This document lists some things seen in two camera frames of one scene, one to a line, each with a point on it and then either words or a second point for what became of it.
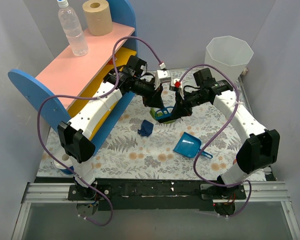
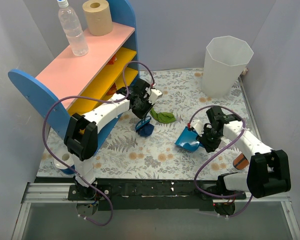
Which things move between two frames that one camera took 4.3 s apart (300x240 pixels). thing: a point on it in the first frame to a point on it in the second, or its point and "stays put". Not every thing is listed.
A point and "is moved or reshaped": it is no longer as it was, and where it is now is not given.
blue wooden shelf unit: [57, 93] stays put
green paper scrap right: [152, 112] stays put
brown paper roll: [99, 17] stays put
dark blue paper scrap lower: [146, 128] stays put
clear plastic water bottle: [70, 21] stays put
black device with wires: [156, 195] stays put
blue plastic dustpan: [189, 145] is moved or reshaped
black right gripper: [181, 104] to [207, 140]
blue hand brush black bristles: [165, 114] to [146, 120]
